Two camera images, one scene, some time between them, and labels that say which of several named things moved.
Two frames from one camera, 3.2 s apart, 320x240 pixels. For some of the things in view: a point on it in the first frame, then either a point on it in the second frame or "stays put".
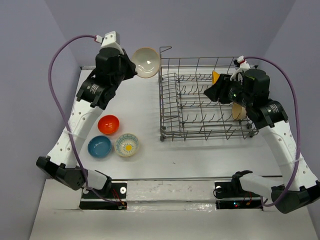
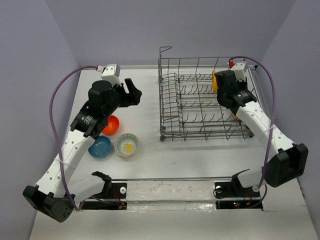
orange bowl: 108,124 stays put
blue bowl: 99,146 stays put
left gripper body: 120,74 -> 119,96
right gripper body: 237,95 -> 243,85
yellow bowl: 215,76 stays put
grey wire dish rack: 186,113 stays put
